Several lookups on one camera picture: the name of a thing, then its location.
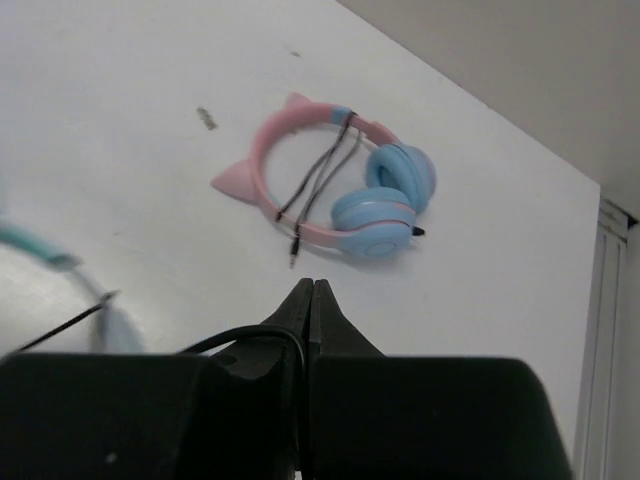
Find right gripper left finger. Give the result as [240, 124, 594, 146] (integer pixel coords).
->
[1, 279, 314, 479]

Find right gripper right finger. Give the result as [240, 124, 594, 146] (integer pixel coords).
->
[308, 280, 573, 479]

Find black teal headphone cable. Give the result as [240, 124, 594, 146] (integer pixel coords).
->
[17, 288, 307, 451]

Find teal cat ear headphones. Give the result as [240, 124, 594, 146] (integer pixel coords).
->
[1, 218, 144, 355]

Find pink blue cat headphones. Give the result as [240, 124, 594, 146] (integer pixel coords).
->
[211, 93, 437, 259]

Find black pink headphone cable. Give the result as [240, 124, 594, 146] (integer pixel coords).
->
[275, 112, 366, 270]

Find right side aluminium rail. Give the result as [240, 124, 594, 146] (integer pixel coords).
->
[573, 200, 639, 479]

